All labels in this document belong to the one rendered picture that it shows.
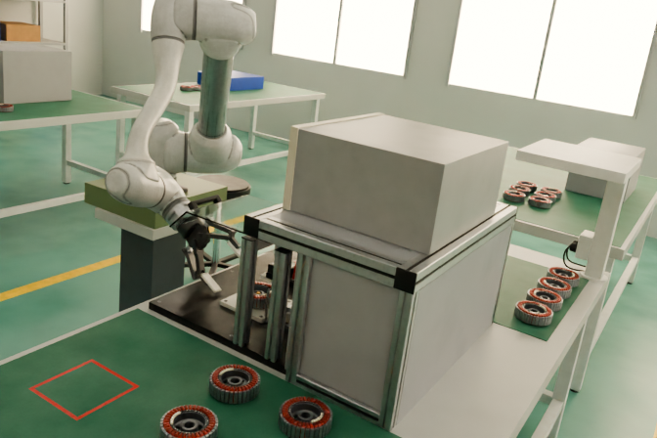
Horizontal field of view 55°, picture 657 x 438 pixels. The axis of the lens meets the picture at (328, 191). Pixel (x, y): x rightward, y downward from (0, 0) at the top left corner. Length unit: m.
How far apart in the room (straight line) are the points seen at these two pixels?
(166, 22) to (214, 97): 0.35
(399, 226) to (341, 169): 0.18
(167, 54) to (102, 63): 7.73
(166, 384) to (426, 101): 5.41
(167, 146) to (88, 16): 7.18
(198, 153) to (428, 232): 1.27
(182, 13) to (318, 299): 1.03
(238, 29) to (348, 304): 1.02
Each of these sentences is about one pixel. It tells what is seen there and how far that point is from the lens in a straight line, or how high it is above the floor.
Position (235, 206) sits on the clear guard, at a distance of 1.69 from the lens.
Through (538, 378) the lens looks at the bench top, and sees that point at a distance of 1.79.
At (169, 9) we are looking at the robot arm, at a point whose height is 1.53.
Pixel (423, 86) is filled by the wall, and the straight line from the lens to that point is 6.62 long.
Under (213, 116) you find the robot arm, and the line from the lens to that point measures 2.33.
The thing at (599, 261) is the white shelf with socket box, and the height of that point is 0.82.
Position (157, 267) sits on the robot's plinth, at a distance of 2.58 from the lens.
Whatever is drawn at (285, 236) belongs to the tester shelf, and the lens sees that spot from 1.42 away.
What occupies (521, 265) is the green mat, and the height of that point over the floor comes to 0.75.
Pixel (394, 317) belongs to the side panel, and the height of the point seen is 1.00.
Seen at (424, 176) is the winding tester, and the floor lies 1.28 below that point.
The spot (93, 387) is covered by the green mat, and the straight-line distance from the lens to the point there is 1.53.
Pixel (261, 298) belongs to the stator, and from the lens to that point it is 1.77.
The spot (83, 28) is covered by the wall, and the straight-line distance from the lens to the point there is 9.52.
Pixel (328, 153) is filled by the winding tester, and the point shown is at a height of 1.28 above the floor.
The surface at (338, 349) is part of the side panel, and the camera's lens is 1.45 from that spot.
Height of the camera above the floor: 1.60
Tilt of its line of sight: 16 degrees down
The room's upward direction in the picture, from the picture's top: 7 degrees clockwise
